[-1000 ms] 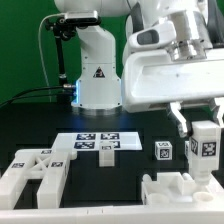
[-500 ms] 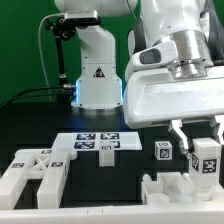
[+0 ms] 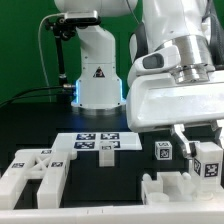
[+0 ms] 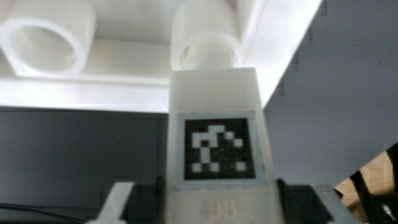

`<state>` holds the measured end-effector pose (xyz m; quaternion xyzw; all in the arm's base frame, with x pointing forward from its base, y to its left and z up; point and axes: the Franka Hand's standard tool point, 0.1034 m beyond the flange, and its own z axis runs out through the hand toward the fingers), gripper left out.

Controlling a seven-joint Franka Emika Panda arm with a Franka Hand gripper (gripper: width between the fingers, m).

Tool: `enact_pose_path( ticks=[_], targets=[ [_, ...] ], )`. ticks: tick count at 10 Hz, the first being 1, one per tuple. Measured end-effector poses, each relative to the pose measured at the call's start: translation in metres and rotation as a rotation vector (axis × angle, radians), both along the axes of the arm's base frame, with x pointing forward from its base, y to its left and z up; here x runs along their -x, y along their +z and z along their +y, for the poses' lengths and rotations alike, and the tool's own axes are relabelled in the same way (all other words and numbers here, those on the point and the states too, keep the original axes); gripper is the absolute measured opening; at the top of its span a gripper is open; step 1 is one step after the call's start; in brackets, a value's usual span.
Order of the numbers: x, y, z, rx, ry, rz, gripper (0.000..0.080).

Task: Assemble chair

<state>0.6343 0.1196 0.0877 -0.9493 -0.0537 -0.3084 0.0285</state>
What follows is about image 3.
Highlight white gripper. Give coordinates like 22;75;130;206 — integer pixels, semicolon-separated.
126;71;224;159

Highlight white chair seat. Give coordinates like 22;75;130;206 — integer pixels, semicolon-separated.
141;172;214;205

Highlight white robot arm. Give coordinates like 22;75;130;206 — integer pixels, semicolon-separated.
54;0;224;158

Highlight white tagged nut cube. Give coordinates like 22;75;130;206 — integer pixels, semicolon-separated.
155;141;172;160

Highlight white U-shaped fence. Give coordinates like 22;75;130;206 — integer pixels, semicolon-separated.
0;159;224;224

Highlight white base tag plate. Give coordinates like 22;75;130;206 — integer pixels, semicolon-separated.
52;132;142;151

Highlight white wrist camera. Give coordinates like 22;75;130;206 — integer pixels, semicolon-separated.
127;45;181;86

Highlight white chair back frame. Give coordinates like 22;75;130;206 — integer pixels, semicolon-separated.
0;149;77;210

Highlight black cables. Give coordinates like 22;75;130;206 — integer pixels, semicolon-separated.
0;84;77;108

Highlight silver camera on stand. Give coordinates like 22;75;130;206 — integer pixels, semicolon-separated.
64;11;99;24

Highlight black camera stand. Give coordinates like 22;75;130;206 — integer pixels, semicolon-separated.
44;17;77;101

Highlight white camera cable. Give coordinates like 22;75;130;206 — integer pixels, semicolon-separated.
37;13;66;103

